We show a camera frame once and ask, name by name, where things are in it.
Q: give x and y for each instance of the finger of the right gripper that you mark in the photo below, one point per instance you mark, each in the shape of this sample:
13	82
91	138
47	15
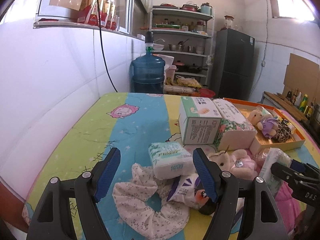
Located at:
298	166
290	176

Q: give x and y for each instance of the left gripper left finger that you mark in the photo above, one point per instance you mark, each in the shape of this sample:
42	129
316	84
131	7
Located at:
105	173

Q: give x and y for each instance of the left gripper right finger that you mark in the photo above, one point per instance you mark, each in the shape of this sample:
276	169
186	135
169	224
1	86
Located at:
209	173

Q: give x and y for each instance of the leopard print scrunchie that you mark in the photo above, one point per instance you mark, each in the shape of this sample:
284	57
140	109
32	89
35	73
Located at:
282	135

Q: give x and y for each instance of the white floral scrunchie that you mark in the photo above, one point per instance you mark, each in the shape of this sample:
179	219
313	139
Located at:
142	204

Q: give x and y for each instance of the white green tissue pack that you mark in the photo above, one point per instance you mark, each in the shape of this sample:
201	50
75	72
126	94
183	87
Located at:
170	160

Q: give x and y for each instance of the beige bear purple dress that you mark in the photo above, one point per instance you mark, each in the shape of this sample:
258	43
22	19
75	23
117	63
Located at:
265	123

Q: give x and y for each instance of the white purple snack packet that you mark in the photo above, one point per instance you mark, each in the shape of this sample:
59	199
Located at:
189	191

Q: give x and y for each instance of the beige bear pink dress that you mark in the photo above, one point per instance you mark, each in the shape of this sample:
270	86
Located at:
238	163

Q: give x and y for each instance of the orange shallow cardboard box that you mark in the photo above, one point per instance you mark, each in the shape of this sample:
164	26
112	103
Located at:
260	142

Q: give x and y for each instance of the floral tissue box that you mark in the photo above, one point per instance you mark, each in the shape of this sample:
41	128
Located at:
235	131

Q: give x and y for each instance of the green white medicine box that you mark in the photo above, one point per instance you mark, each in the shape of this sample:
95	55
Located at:
199	120

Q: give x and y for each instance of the colourful cartoon bed sheet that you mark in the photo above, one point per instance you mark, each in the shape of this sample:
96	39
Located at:
129	122

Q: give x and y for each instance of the green condiment bottle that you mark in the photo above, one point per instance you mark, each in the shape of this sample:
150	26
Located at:
303	103

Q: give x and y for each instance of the wooden cutting board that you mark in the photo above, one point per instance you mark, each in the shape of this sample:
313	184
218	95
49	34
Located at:
284	105

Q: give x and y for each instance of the red plastic basket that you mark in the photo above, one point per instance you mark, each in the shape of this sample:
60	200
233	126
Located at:
206	93

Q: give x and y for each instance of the egg tray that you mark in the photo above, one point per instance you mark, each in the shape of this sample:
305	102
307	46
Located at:
188	82

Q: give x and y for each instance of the blue water jug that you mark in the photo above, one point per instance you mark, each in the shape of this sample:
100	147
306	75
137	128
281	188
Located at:
148	70

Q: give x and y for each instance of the pink plastic bin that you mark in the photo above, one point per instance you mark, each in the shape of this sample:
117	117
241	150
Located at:
170	72

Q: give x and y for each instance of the black refrigerator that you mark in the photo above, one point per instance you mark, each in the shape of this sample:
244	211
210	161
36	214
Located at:
233	70

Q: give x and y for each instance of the metal shelving rack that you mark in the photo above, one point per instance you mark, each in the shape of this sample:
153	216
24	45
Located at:
187	33

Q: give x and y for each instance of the orange drink bottle pack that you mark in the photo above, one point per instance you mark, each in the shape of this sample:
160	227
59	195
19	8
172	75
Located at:
100	13

